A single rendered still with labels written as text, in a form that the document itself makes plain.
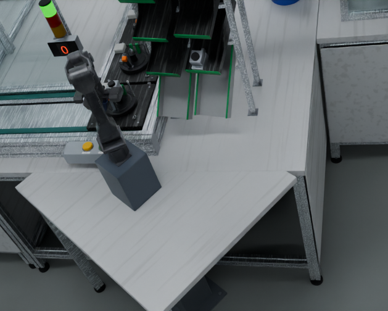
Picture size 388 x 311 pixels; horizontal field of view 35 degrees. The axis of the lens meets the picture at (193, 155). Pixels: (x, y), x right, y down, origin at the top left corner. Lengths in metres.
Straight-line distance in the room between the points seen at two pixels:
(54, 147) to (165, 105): 0.51
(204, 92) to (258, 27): 0.65
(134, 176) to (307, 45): 1.00
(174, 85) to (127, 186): 0.44
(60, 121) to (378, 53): 1.40
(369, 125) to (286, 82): 0.70
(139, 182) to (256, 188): 0.42
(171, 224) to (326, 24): 1.17
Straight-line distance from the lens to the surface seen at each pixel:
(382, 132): 3.17
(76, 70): 1.97
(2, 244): 3.32
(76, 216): 2.37
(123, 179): 2.16
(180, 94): 2.34
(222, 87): 2.30
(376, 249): 3.05
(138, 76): 2.62
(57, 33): 2.49
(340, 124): 3.13
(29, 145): 2.61
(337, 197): 3.22
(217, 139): 2.40
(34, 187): 2.55
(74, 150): 2.45
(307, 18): 2.87
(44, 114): 2.75
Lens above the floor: 2.60
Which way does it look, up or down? 47 degrees down
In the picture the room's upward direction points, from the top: 20 degrees counter-clockwise
